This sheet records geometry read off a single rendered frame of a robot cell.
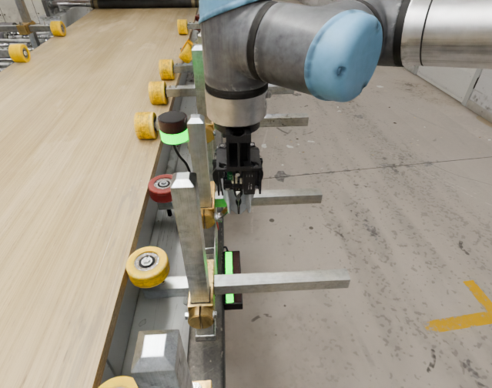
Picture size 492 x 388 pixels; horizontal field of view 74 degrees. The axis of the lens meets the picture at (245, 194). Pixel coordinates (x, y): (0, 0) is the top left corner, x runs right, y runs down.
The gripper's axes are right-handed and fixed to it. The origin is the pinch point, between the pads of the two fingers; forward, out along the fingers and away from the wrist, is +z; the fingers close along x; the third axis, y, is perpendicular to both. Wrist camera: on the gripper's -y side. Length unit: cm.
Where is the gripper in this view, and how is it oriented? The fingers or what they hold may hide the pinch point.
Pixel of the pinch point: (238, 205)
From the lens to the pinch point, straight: 64.5
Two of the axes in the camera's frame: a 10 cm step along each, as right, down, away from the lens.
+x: 10.0, -0.4, 0.5
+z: 0.0, 7.7, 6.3
